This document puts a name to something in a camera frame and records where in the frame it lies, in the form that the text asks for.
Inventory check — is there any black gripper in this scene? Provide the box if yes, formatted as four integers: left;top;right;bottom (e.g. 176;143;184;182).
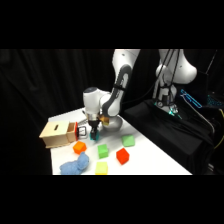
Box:
87;118;101;141

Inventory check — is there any blue cube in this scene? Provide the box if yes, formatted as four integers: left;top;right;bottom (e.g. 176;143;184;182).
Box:
89;131;101;141

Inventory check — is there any bright green cube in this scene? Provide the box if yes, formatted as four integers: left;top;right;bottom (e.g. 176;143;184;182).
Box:
97;144;110;159

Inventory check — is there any orange cube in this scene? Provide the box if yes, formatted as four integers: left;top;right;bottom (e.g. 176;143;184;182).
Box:
72;140;88;155

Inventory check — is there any grey bowl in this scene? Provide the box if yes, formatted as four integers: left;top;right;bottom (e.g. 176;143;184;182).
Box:
99;117;124;134

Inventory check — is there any yellow cube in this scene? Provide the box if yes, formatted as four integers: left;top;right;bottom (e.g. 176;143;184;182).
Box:
94;161;109;176

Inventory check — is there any red cube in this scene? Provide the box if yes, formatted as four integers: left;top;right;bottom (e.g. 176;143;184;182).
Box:
115;147;130;166

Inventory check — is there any pale green flat block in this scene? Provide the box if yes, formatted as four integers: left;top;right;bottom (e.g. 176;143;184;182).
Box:
120;134;136;148

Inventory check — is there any blue cloth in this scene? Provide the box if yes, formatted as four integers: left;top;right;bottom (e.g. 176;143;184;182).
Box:
59;151;91;176

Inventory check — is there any wooden box with slot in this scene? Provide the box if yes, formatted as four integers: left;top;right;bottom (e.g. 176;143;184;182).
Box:
38;121;77;149

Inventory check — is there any black curtain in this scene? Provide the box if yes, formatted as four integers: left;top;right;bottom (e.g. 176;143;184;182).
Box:
0;49;224;176

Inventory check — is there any black covered robot stand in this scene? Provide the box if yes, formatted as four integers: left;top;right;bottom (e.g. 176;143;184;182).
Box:
119;99;215;175

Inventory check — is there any blue lit device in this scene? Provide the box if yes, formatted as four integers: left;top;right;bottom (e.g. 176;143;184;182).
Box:
179;88;204;110

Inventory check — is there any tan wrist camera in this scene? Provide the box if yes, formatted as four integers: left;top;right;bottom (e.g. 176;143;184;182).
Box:
99;116;111;127

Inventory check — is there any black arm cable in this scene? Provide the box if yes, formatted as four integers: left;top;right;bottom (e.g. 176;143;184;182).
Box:
146;49;183;101

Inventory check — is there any yellow cable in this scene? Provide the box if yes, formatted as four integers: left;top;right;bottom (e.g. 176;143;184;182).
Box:
212;109;224;152

